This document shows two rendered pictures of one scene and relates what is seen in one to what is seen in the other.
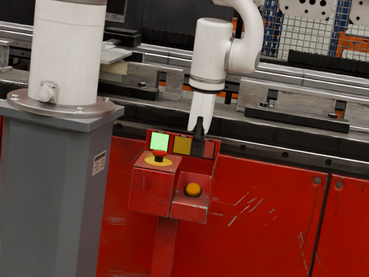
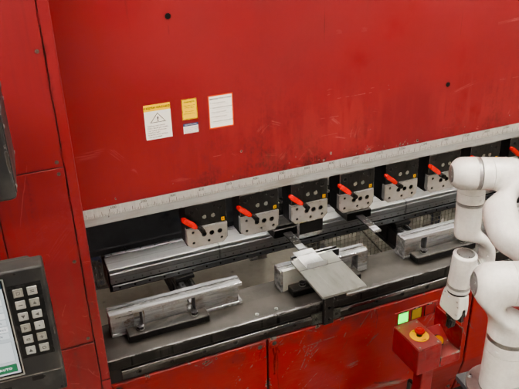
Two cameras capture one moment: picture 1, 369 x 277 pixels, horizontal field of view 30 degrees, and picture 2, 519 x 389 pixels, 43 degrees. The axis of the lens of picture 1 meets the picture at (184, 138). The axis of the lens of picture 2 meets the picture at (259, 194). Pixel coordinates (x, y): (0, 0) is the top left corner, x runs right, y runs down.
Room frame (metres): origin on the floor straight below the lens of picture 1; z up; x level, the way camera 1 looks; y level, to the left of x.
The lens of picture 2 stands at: (0.28, 1.53, 2.38)
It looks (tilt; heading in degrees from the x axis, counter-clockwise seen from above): 27 degrees down; 330
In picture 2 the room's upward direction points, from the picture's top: 2 degrees counter-clockwise
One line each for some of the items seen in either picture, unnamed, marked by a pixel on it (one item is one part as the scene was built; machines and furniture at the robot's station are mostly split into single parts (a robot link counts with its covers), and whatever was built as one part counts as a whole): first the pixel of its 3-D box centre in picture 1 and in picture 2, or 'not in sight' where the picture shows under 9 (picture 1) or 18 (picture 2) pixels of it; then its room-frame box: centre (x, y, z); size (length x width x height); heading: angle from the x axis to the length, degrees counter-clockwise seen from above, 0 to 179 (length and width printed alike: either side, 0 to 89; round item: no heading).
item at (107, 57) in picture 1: (90, 53); (327, 273); (1.95, 0.30, 1.00); 0.26 x 0.18 x 0.01; 173
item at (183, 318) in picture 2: not in sight; (168, 324); (2.12, 0.88, 0.89); 0.30 x 0.05 x 0.03; 83
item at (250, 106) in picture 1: (296, 117); (442, 250); (1.96, -0.31, 0.89); 0.30 x 0.05 x 0.03; 83
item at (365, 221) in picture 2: not in sight; (361, 215); (2.22, -0.07, 1.01); 0.26 x 0.12 x 0.05; 173
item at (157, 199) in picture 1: (175, 175); (426, 336); (1.70, 0.01, 0.75); 0.20 x 0.16 x 0.18; 85
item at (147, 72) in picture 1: (119, 74); (321, 266); (2.09, 0.22, 0.92); 0.39 x 0.06 x 0.10; 83
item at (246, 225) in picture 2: not in sight; (255, 208); (2.12, 0.50, 1.26); 0.15 x 0.09 x 0.17; 83
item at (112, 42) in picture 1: (115, 38); (289, 233); (2.26, 0.27, 1.01); 0.26 x 0.12 x 0.05; 173
